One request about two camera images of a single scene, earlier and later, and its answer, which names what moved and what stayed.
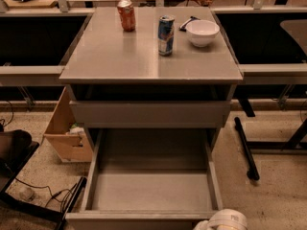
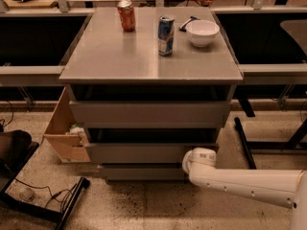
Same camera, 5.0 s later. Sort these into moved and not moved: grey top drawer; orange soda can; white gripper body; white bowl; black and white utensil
Moved: white gripper body
Not moved: black and white utensil; orange soda can; grey top drawer; white bowl
